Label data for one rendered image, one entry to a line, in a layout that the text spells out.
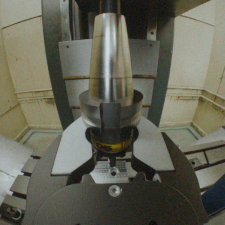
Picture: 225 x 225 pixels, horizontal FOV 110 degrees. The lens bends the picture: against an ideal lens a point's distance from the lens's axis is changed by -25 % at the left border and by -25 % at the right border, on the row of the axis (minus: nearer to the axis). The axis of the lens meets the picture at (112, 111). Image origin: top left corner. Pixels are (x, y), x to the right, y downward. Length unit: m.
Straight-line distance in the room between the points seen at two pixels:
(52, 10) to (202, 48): 1.21
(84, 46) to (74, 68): 0.12
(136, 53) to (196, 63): 0.81
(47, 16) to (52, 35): 0.10
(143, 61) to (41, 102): 1.03
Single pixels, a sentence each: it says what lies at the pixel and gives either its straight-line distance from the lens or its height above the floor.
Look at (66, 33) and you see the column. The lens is 0.58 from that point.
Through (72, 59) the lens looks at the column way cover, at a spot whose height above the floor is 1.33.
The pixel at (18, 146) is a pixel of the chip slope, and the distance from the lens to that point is 1.08.
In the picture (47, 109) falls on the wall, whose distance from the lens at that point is 1.22.
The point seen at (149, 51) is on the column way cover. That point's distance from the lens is 0.56.
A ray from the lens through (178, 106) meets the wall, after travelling 1.27.
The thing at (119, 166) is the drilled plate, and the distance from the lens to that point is 0.40.
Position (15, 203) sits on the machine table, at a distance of 0.57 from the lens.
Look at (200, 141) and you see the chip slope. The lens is 1.09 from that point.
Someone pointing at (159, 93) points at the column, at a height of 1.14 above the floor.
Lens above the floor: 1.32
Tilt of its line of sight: 28 degrees down
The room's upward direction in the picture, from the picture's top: 1 degrees counter-clockwise
